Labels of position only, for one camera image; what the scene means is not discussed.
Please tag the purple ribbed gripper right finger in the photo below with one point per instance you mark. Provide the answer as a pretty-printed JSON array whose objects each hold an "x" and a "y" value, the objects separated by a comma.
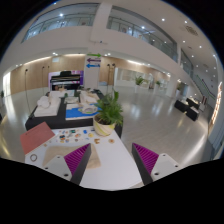
[{"x": 153, "y": 166}]

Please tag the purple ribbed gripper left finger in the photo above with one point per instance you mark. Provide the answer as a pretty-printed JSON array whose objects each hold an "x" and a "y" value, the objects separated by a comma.
[{"x": 67, "y": 162}]

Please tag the red paper sheet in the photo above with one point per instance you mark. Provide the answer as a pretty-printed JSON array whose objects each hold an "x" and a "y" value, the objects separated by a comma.
[{"x": 35, "y": 137}]

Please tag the blue architectural model board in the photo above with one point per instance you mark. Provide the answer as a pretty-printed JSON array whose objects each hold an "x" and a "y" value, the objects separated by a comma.
[{"x": 83, "y": 111}]

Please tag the black display table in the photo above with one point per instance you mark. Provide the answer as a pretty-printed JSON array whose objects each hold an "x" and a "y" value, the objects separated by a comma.
[{"x": 59, "y": 121}]

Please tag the potted green plant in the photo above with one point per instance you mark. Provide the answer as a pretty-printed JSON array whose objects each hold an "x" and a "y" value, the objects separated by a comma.
[{"x": 109, "y": 114}]

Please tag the white architectural model left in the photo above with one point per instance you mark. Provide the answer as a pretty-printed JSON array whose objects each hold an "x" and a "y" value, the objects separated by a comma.
[{"x": 47, "y": 106}]

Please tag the distant potted plant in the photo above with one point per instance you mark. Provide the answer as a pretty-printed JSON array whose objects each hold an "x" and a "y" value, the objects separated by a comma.
[{"x": 138, "y": 82}]

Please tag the black grand piano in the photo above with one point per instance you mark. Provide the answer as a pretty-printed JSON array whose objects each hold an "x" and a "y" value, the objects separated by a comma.
[{"x": 66, "y": 80}]

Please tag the white directional sign pillar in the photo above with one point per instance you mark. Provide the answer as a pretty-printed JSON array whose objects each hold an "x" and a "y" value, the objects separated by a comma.
[{"x": 92, "y": 69}]

